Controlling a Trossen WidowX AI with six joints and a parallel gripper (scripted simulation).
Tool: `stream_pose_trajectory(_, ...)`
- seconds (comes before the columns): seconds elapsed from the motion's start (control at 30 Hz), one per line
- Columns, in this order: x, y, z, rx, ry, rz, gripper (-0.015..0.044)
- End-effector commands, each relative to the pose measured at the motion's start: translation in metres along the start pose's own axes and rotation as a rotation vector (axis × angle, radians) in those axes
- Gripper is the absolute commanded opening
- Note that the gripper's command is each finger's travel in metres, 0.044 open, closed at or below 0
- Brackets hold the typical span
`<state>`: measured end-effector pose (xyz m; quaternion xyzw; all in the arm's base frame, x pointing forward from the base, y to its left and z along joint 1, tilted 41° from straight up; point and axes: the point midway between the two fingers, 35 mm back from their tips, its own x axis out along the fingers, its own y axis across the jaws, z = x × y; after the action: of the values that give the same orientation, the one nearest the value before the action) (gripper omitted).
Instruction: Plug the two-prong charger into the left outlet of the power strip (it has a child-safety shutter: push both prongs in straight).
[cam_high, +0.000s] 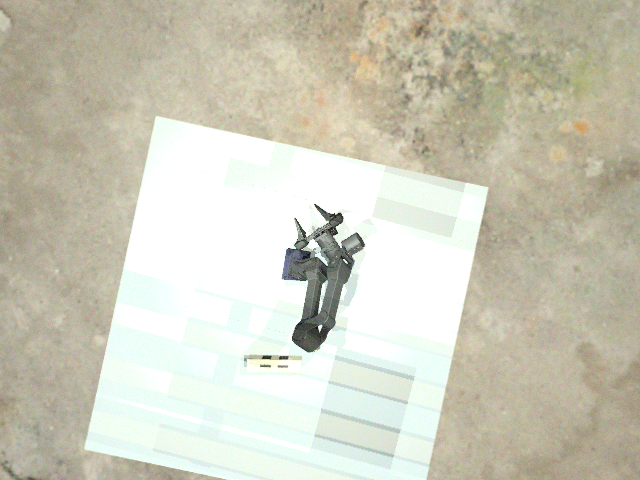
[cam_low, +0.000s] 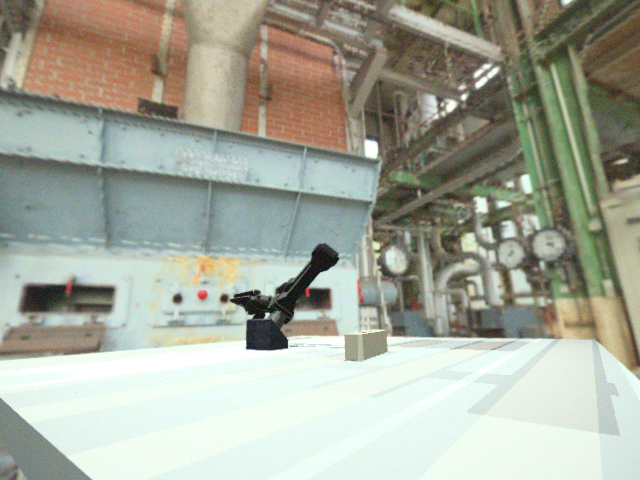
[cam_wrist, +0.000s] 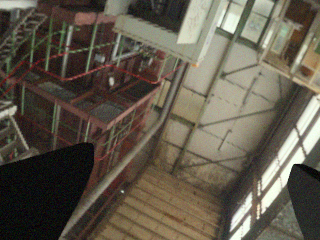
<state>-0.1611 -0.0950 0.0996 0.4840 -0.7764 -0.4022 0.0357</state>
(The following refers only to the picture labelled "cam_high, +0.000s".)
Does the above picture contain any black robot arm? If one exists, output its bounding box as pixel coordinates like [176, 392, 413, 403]
[288, 232, 365, 353]

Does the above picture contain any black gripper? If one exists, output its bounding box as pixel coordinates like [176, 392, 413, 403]
[294, 204, 344, 253]

